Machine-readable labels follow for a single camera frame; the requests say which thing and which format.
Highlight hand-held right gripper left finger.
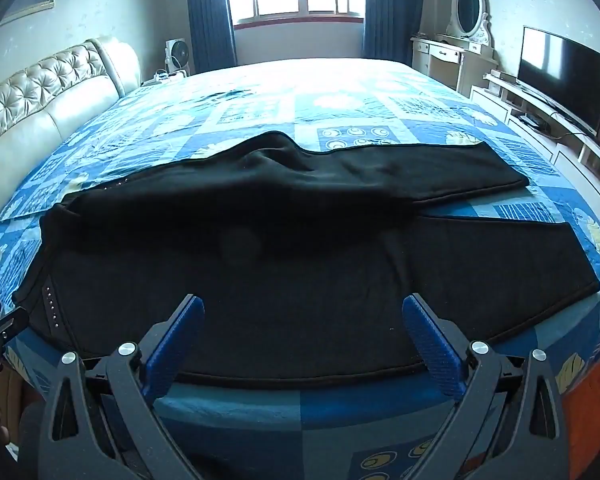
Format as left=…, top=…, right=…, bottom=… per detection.
left=39, top=294, right=206, bottom=480

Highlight white vanity table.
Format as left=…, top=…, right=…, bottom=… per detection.
left=411, top=34, right=501, bottom=98

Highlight cream tufted leather headboard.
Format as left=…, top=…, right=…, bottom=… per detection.
left=0, top=37, right=143, bottom=241

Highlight black pants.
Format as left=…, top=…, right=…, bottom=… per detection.
left=11, top=131, right=600, bottom=391

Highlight white box fan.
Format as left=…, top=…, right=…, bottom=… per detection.
left=165, top=39, right=192, bottom=73

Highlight black curved television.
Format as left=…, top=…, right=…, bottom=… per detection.
left=516, top=26, right=600, bottom=137

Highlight blue patterned bedspread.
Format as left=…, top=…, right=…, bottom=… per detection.
left=0, top=57, right=600, bottom=480

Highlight white television stand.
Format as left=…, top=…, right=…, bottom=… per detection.
left=470, top=72, right=600, bottom=221

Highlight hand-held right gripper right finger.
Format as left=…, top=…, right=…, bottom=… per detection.
left=401, top=294, right=567, bottom=480

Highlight white oval vanity mirror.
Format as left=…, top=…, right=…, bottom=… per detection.
left=447, top=0, right=493, bottom=43

